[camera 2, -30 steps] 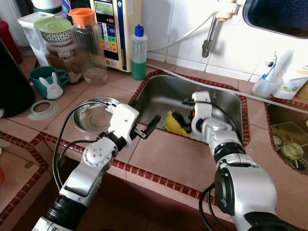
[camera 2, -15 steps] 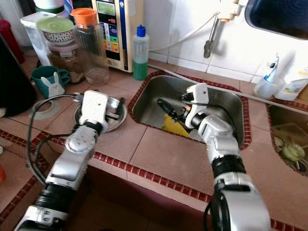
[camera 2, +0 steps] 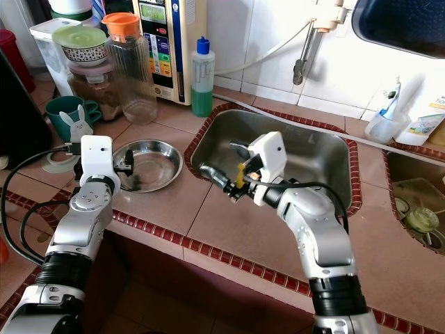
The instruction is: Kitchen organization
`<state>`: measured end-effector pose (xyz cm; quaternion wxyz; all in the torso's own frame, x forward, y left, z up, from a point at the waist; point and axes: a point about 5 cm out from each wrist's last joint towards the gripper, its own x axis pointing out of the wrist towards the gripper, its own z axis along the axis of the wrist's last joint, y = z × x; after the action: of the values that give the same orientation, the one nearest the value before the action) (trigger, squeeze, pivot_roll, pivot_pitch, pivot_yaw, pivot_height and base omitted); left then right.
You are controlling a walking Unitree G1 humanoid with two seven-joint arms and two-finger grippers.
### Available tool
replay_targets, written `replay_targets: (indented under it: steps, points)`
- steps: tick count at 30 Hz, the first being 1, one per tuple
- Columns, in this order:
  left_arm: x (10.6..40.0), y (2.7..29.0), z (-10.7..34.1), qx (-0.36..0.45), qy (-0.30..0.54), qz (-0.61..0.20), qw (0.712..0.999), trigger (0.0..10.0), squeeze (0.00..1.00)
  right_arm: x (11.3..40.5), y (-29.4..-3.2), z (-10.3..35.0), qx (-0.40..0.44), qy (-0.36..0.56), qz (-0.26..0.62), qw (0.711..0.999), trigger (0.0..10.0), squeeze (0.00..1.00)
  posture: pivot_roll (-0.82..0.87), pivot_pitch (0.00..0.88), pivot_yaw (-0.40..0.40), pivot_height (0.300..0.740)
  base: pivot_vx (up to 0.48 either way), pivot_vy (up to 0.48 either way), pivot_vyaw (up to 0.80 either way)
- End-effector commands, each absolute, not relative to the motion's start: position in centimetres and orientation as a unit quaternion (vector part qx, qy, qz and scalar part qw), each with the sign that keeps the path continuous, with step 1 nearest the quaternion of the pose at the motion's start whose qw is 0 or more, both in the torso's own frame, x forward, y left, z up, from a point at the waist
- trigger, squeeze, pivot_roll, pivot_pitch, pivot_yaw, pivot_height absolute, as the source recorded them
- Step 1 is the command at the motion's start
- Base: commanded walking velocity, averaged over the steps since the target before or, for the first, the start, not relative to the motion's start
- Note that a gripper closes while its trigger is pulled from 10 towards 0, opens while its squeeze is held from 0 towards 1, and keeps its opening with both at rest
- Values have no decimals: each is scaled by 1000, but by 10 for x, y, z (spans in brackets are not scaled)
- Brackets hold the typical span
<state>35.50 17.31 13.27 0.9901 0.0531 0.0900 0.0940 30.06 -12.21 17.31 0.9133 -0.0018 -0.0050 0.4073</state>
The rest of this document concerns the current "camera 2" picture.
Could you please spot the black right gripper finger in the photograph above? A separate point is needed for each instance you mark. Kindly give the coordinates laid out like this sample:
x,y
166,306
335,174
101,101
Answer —
x,y
240,152
214,175

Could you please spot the small yellow plastic piece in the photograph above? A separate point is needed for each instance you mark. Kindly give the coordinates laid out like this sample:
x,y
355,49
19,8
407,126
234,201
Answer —
x,y
242,174

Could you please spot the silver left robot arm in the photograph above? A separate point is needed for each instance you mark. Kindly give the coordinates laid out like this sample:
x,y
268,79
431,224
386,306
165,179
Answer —
x,y
83,223

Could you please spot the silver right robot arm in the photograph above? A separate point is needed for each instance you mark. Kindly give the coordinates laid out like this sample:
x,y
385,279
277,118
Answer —
x,y
320,243

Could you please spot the shallow steel bowl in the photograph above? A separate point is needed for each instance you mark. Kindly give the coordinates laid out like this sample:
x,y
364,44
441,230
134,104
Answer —
x,y
156,167

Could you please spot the green soap bottle blue cap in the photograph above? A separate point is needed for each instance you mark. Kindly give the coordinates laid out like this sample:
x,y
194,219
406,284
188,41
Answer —
x,y
201,97

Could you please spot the glass jar with brown contents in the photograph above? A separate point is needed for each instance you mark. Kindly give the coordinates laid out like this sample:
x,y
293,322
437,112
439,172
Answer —
x,y
94,94

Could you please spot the deep steel sink basin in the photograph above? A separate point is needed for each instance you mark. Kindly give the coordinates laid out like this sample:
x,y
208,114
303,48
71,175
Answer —
x,y
320,146

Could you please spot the green mug with white rabbit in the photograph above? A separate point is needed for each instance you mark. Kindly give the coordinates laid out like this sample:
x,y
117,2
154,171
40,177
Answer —
x,y
61,115

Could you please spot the glass pitcher with orange lid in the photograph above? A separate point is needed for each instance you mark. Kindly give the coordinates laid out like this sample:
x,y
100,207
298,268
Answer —
x,y
132,76

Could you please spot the cream water ionizer appliance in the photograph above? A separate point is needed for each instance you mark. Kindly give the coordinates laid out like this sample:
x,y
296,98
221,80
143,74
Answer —
x,y
184,49

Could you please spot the glossy black appliance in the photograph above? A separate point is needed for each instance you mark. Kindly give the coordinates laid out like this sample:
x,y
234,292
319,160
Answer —
x,y
14,118

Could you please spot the patterned bowl with green lid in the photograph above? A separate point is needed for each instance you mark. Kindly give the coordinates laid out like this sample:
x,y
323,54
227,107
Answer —
x,y
80,38

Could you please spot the clear container with white lid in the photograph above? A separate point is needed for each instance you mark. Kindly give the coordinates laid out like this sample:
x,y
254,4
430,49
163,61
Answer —
x,y
45,49

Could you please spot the clear plastic cup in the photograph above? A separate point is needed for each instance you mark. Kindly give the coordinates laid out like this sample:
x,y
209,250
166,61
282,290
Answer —
x,y
384,131

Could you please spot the dark red thermos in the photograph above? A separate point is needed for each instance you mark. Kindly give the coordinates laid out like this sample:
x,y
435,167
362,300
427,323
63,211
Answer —
x,y
17,52

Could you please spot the blue and white toothbrush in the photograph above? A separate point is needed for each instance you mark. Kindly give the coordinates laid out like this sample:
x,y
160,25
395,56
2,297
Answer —
x,y
393,97

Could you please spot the beige tap filter head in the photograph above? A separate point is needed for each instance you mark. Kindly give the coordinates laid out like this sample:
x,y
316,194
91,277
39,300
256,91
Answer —
x,y
332,17

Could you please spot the shallow steel sink basin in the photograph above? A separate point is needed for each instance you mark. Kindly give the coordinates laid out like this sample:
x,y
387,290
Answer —
x,y
410,170

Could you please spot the white jug with green band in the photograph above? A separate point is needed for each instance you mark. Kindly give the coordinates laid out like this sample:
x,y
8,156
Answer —
x,y
69,7

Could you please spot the clear square food container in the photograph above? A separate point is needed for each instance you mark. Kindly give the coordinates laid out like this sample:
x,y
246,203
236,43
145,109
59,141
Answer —
x,y
417,191

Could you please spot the green round strainer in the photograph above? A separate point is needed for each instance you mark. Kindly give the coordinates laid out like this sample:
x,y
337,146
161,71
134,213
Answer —
x,y
424,219

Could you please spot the white detergent bottle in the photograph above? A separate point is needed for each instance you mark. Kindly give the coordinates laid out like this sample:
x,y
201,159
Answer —
x,y
424,125

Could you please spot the navy blue plastic tray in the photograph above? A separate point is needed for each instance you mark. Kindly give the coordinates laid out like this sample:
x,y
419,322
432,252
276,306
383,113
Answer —
x,y
403,24

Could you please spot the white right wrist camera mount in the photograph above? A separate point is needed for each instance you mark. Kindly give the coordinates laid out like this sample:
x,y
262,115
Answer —
x,y
268,149

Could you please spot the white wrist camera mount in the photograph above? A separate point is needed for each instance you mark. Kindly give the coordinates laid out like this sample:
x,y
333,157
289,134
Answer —
x,y
96,156
268,149

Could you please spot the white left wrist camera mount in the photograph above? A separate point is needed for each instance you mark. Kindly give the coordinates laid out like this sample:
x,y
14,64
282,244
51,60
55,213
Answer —
x,y
96,156

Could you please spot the steel wall pipe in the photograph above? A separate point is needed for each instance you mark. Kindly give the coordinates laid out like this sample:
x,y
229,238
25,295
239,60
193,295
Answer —
x,y
306,52

